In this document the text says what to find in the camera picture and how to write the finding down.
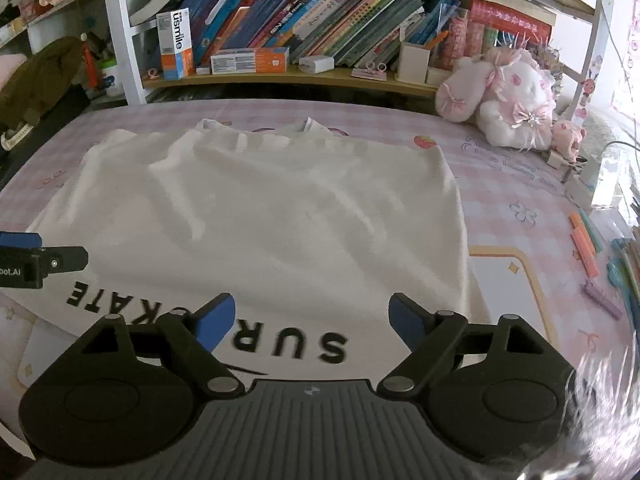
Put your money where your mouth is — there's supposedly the white orange blue carton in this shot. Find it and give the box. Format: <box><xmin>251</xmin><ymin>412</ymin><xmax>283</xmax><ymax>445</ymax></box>
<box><xmin>156</xmin><ymin>7</ymin><xmax>196</xmax><ymax>81</ymax></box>

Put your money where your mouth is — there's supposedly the white watch strap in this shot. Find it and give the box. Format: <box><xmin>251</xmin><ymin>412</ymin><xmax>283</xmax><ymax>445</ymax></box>
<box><xmin>0</xmin><ymin>121</ymin><xmax>34</xmax><ymax>152</ymax></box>

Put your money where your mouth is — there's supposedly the stack of spiral notebooks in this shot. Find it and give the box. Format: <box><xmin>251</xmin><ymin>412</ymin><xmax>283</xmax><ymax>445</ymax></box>
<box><xmin>611</xmin><ymin>224</ymin><xmax>640</xmax><ymax>333</ymax></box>

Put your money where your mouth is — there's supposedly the white jar green lid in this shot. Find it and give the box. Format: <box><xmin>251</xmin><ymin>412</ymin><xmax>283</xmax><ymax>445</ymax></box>
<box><xmin>96</xmin><ymin>56</ymin><xmax>126</xmax><ymax>98</ymax></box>

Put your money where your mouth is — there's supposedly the white wooden bookshelf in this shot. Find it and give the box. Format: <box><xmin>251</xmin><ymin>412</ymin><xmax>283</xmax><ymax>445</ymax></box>
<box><xmin>0</xmin><ymin>0</ymin><xmax>608</xmax><ymax>107</ymax></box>

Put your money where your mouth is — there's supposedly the cream printed t-shirt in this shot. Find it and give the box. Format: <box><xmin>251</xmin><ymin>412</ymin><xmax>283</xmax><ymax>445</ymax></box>
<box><xmin>20</xmin><ymin>116</ymin><xmax>495</xmax><ymax>377</ymax></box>

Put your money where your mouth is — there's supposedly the red patterned book set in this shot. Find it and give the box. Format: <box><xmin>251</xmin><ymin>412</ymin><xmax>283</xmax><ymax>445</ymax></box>
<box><xmin>466</xmin><ymin>0</ymin><xmax>555</xmax><ymax>58</ymax></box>

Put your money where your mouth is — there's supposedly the red tassel charm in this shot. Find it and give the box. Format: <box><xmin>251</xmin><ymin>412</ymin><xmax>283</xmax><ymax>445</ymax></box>
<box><xmin>79</xmin><ymin>31</ymin><xmax>102</xmax><ymax>92</ymax></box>

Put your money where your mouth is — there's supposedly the row of colourful books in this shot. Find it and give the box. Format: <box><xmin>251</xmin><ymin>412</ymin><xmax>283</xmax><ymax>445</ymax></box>
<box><xmin>179</xmin><ymin>0</ymin><xmax>471</xmax><ymax>68</ymax></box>

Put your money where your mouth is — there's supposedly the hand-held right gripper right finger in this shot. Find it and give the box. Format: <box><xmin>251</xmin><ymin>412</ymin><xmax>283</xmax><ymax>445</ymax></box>
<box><xmin>377</xmin><ymin>292</ymin><xmax>551</xmax><ymax>400</ymax></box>

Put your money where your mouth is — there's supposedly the green highlighter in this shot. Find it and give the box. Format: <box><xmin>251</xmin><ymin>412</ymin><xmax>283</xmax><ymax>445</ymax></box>
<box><xmin>580</xmin><ymin>209</ymin><xmax>607</xmax><ymax>255</ymax></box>

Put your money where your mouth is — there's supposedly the beige pen holder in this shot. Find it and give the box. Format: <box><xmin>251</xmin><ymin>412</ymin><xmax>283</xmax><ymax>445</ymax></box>
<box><xmin>398</xmin><ymin>40</ymin><xmax>432</xmax><ymax>84</ymax></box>

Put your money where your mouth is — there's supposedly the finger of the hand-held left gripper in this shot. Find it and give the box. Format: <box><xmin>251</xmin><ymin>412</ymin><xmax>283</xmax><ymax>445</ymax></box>
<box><xmin>41</xmin><ymin>246</ymin><xmax>90</xmax><ymax>277</ymax></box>
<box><xmin>0</xmin><ymin>232</ymin><xmax>43</xmax><ymax>251</ymax></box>

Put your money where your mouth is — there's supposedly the pink bow clips card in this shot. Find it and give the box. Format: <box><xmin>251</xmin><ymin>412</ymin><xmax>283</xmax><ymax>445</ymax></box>
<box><xmin>349</xmin><ymin>59</ymin><xmax>389</xmax><ymax>82</ymax></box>

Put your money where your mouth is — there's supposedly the pink white plush rabbit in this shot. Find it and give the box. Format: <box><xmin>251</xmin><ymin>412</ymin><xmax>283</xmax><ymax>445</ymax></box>
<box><xmin>434</xmin><ymin>46</ymin><xmax>587</xmax><ymax>155</ymax></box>

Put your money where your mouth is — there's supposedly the blue plastic clip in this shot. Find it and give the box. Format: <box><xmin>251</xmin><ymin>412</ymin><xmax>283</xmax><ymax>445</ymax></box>
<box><xmin>605</xmin><ymin>258</ymin><xmax>627</xmax><ymax>287</ymax></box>

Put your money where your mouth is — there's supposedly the purple pen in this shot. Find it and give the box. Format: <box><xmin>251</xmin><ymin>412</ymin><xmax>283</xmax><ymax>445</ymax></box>
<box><xmin>581</xmin><ymin>280</ymin><xmax>626</xmax><ymax>322</ymax></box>

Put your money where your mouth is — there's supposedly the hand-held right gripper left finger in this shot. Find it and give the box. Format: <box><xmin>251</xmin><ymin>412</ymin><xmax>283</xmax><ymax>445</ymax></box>
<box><xmin>75</xmin><ymin>292</ymin><xmax>246</xmax><ymax>400</ymax></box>

